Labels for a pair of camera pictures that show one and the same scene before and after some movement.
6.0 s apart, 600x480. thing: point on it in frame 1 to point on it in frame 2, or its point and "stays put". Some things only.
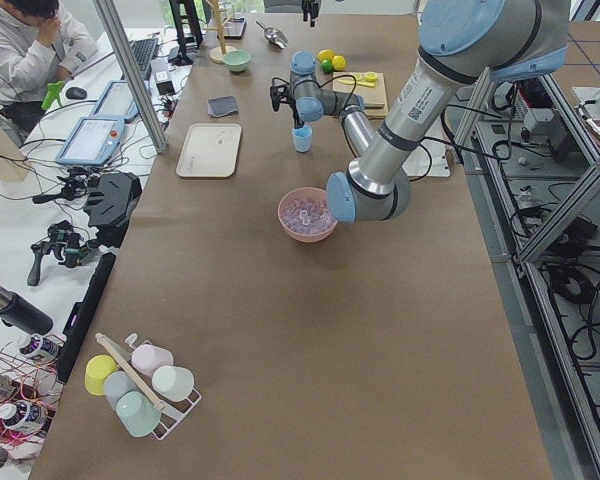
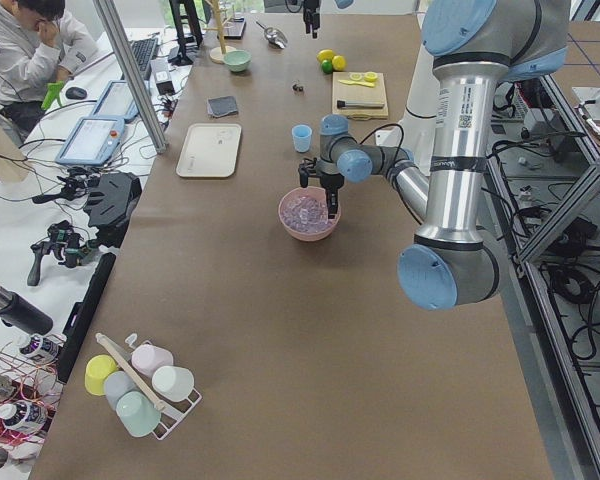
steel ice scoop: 275,36 stays put
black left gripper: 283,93 to 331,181
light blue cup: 302,138 stays put
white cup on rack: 174,382 stays put
